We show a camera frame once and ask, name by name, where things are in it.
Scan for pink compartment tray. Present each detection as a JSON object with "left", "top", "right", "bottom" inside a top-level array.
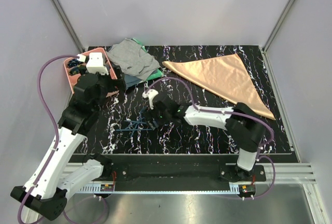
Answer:
[{"left": 63, "top": 47, "right": 118, "bottom": 97}]

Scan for right aluminium frame post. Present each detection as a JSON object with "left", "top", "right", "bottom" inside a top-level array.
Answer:
[{"left": 261, "top": 0, "right": 297, "bottom": 52}]

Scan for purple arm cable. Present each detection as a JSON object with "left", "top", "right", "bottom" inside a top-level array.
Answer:
[
  {"left": 145, "top": 76, "right": 276, "bottom": 200},
  {"left": 16, "top": 54, "right": 81, "bottom": 223}
]

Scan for blue grey folded cloth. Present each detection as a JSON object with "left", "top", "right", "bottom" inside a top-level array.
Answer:
[{"left": 124, "top": 74, "right": 143, "bottom": 89}]

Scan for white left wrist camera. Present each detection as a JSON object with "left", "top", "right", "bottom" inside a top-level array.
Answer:
[{"left": 77, "top": 52, "right": 109, "bottom": 75}]

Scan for aluminium frame rail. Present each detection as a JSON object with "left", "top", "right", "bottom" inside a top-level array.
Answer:
[{"left": 62, "top": 163, "right": 316, "bottom": 184}]

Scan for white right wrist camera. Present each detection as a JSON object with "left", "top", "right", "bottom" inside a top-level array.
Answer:
[{"left": 142, "top": 89, "right": 159, "bottom": 110}]

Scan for white slotted cable duct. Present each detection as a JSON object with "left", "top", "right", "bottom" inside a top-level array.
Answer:
[{"left": 77, "top": 183, "right": 253, "bottom": 194}]

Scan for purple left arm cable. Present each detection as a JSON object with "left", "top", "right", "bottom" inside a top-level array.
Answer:
[{"left": 16, "top": 54, "right": 81, "bottom": 223}]

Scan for left aluminium frame post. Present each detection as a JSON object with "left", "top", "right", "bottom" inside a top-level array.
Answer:
[{"left": 50, "top": 0, "right": 85, "bottom": 51}]

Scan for aluminium frame post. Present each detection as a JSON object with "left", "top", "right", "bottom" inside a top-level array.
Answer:
[
  {"left": 261, "top": 0, "right": 297, "bottom": 52},
  {"left": 50, "top": 0, "right": 85, "bottom": 51}
]

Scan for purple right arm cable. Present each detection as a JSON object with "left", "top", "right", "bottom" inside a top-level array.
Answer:
[{"left": 145, "top": 76, "right": 276, "bottom": 200}]

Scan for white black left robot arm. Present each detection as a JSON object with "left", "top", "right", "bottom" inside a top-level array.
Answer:
[{"left": 10, "top": 65, "right": 119, "bottom": 221}]

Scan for blue plastic spoon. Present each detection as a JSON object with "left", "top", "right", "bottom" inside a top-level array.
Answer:
[{"left": 127, "top": 120, "right": 146, "bottom": 137}]

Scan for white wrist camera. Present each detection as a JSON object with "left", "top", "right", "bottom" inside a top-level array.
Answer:
[
  {"left": 142, "top": 89, "right": 159, "bottom": 110},
  {"left": 77, "top": 52, "right": 109, "bottom": 75}
]

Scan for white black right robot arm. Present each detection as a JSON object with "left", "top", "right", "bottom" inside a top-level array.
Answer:
[{"left": 143, "top": 101, "right": 266, "bottom": 181}]

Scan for peach satin napkin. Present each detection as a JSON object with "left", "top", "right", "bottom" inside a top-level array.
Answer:
[{"left": 162, "top": 54, "right": 275, "bottom": 120}]

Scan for black marbled table mat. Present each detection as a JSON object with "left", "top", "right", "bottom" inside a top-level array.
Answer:
[{"left": 76, "top": 45, "right": 291, "bottom": 155}]

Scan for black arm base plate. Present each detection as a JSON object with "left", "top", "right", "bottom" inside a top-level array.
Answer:
[{"left": 106, "top": 154, "right": 266, "bottom": 187}]

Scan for dark patterned socks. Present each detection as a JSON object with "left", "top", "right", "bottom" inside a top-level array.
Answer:
[{"left": 67, "top": 59, "right": 83, "bottom": 76}]

